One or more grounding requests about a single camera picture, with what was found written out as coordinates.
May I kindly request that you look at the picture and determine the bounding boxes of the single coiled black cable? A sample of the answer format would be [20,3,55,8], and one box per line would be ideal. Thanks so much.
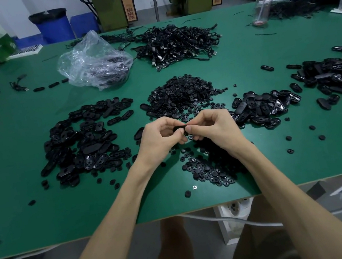
[8,74,31,95]

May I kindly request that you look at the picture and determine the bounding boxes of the pile of matte black oval covers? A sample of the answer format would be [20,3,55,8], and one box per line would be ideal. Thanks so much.
[30,93,153,193]

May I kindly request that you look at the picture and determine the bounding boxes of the person's right forearm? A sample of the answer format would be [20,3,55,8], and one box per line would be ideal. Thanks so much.
[222,126,342,259]

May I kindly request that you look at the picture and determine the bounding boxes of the person's right leg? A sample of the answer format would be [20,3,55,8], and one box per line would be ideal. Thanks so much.
[217,194,289,259]

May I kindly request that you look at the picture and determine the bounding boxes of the white power cable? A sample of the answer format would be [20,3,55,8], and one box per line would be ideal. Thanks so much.
[0,187,342,259]

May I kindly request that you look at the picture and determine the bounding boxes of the heap of thin black ties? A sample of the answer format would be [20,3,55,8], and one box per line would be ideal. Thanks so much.
[243,0,342,29]

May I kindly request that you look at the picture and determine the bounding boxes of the white tray with black parts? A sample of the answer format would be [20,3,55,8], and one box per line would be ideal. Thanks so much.
[6,44,45,60]

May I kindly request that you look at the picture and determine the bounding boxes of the white table leg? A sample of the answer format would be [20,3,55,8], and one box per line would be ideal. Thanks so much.
[212,197,259,247]

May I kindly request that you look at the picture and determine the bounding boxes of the scatter of black round buttons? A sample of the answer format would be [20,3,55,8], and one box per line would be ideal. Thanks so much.
[158,133,260,198]

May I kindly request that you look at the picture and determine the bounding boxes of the heap of black cables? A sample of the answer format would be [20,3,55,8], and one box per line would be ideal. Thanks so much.
[99,13,226,80]

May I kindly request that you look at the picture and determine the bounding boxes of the person's left leg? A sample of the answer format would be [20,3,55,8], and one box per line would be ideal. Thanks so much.
[155,214,195,259]

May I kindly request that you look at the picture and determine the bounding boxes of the pile of glossy black oval bases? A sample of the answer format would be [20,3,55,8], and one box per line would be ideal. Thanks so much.
[227,82,306,136]

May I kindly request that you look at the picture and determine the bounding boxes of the blue plastic crate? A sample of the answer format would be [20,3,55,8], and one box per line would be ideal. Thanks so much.
[69,12,101,39]

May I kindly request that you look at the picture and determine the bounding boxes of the person's left forearm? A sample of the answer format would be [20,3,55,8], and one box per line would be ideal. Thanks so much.
[31,153,184,259]

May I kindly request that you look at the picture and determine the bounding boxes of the heap of small black round buttons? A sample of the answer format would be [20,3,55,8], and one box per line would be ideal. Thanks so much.
[135,68,232,130]

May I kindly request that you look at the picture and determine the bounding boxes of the person's left hand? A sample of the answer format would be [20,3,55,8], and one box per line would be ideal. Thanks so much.
[131,113,194,170]

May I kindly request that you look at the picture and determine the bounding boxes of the black oval plastic shell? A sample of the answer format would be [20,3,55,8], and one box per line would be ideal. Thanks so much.
[172,123,193,135]

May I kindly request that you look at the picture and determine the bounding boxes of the clear plastic bag with cables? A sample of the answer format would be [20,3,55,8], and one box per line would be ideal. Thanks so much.
[52,24,138,98]

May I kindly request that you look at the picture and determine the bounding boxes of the clear bottle with beige lid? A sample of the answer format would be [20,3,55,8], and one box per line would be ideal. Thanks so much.
[249,0,282,29]

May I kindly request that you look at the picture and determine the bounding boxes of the person's leg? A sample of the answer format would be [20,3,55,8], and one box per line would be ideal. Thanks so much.
[217,194,289,259]
[155,214,195,259]

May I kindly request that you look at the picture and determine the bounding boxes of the person's right hand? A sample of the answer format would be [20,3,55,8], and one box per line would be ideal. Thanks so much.
[184,104,248,166]

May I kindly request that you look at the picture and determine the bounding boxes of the large pile of assembled black housings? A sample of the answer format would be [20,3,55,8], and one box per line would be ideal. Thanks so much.
[284,44,342,116]

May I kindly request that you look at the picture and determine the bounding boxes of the blue plastic bin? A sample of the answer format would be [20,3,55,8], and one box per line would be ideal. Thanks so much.
[28,6,77,47]

